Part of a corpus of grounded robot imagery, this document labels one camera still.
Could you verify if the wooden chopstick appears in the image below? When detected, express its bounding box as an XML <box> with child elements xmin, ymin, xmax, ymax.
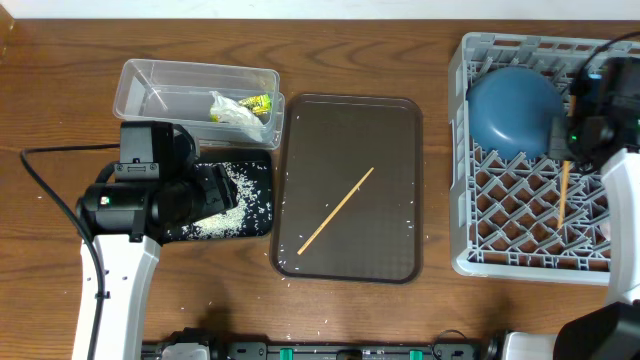
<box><xmin>296</xmin><ymin>167</ymin><xmax>375</xmax><ymax>255</ymax></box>
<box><xmin>557</xmin><ymin>95</ymin><xmax>576</xmax><ymax>230</ymax></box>

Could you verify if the dark blue plate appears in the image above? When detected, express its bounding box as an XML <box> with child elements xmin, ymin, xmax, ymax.
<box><xmin>467</xmin><ymin>67</ymin><xmax>564</xmax><ymax>160</ymax></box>

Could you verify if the white tissue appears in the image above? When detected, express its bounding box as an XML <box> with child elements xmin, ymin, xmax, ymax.
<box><xmin>209</xmin><ymin>91</ymin><xmax>263</xmax><ymax>142</ymax></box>

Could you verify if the yellow green snack wrapper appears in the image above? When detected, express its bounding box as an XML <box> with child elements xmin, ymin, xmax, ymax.
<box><xmin>238</xmin><ymin>94</ymin><xmax>272</xmax><ymax>116</ymax></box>

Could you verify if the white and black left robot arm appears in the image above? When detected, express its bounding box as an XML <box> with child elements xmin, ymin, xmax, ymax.
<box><xmin>72</xmin><ymin>164</ymin><xmax>238</xmax><ymax>359</ymax></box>

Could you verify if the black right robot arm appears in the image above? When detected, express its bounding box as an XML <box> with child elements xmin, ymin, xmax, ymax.
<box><xmin>500</xmin><ymin>115</ymin><xmax>639</xmax><ymax>360</ymax></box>

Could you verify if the grey dishwasher rack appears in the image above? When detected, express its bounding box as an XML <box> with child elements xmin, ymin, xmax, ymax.
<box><xmin>448</xmin><ymin>32</ymin><xmax>639</xmax><ymax>287</ymax></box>

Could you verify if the black plastic bin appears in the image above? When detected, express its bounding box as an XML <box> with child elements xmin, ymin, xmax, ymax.
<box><xmin>163</xmin><ymin>148</ymin><xmax>274</xmax><ymax>242</ymax></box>

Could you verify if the pile of white rice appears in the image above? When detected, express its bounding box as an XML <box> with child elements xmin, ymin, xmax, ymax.
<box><xmin>167</xmin><ymin>160</ymin><xmax>274</xmax><ymax>241</ymax></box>

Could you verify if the clear plastic bin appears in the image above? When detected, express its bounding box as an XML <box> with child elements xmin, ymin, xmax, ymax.
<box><xmin>113</xmin><ymin>59</ymin><xmax>285</xmax><ymax>150</ymax></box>

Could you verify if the dark brown serving tray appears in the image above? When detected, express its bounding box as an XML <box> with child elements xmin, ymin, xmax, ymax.
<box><xmin>270</xmin><ymin>94</ymin><xmax>423</xmax><ymax>284</ymax></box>

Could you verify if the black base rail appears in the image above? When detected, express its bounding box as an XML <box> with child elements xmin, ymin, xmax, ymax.
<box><xmin>139</xmin><ymin>328</ymin><xmax>503</xmax><ymax>360</ymax></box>

